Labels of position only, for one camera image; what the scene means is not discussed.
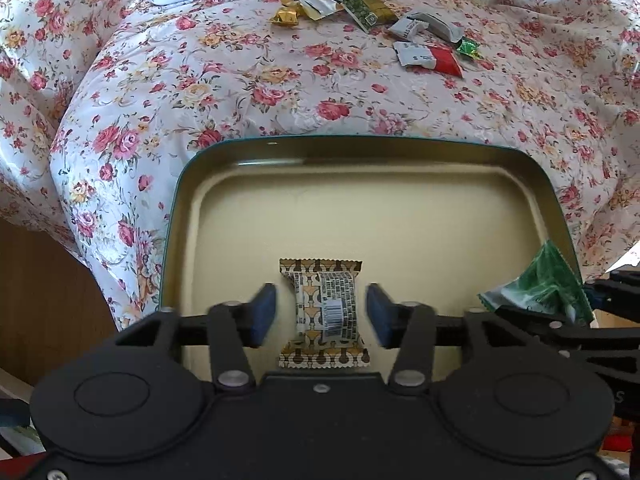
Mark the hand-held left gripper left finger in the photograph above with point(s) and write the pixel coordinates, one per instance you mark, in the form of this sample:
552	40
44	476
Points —
262	315

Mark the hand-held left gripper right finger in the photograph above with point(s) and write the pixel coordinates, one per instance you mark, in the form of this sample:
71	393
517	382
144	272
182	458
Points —
379	317

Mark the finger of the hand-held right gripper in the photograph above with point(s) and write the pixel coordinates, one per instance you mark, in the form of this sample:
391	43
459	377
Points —
617	290
575	335

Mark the brown patterned snack packet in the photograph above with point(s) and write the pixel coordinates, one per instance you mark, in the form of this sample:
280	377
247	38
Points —
325	310

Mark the large green foil snack packet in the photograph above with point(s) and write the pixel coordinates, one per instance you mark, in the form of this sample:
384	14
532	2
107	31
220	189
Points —
545	280

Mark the teal-rimmed cream tin box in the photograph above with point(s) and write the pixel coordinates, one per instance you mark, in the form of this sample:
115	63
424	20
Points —
350	210

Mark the small green foil candy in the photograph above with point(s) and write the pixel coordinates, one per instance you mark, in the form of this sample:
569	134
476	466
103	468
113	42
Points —
468	49

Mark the olive green gold snack packet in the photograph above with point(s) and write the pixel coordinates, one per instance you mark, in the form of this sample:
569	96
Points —
370	10

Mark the floral bed sheet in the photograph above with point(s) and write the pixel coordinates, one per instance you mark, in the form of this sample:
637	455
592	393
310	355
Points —
250	85

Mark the white and red snack packet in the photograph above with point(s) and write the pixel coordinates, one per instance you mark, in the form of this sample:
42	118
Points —
430	57

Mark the gold foil candy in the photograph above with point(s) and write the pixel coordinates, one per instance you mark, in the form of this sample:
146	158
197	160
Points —
286	14

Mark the white gold-trimmed snack packet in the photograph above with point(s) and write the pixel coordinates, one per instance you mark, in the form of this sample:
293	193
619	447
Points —
320	6

